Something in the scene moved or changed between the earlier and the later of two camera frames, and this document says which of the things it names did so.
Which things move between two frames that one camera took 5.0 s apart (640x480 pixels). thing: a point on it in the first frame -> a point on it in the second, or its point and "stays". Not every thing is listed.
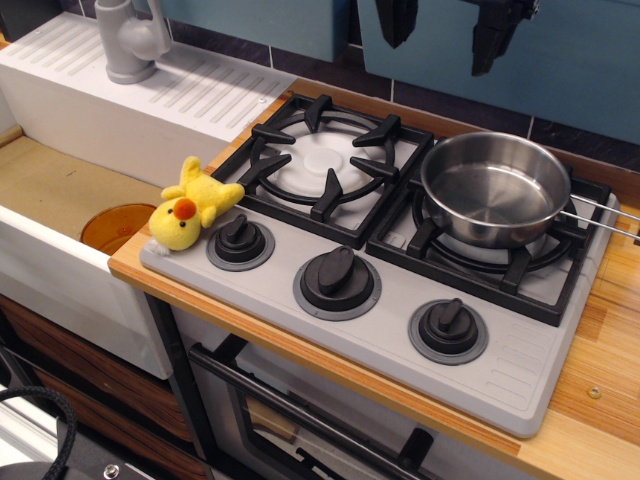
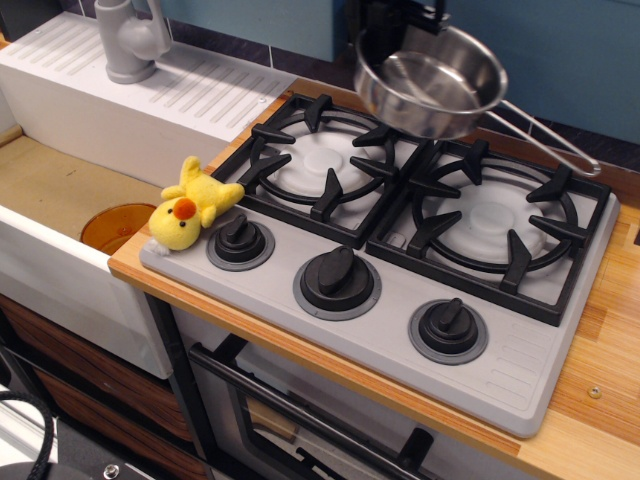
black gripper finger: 397,19 -> 382,25
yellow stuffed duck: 176,220 stays
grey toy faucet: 133,45 stays
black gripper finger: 497,23 -> 431,15
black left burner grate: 331,166 stays
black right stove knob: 447,332 stays
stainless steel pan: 502,190 -> 444,87
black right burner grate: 531,279 stays
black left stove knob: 240,246 stays
